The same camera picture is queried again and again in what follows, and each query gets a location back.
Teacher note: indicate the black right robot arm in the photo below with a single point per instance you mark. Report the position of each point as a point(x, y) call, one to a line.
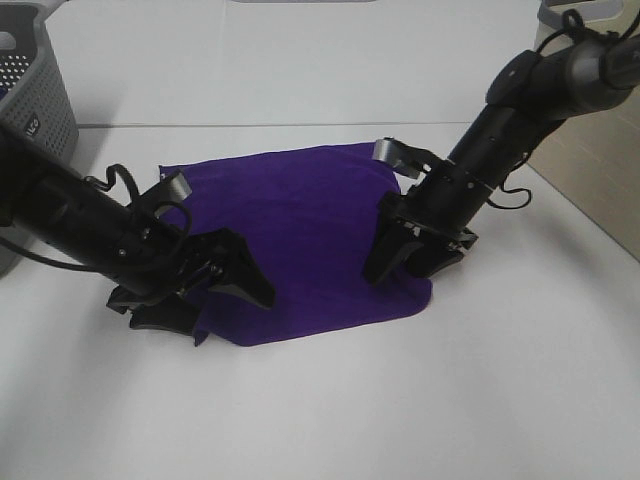
point(535, 94)

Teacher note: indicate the purple towel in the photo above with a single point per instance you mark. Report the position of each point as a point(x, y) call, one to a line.
point(309, 217)

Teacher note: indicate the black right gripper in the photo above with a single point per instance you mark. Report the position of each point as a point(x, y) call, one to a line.
point(439, 205)

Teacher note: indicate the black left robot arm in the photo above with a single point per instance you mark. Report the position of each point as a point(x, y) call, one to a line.
point(93, 222)

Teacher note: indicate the grey perforated plastic basket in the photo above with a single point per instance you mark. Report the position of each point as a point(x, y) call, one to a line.
point(38, 128)

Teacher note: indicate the beige bin with grey rim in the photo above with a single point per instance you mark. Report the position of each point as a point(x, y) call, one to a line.
point(594, 159)

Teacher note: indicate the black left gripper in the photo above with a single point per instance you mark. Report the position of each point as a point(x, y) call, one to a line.
point(170, 260)

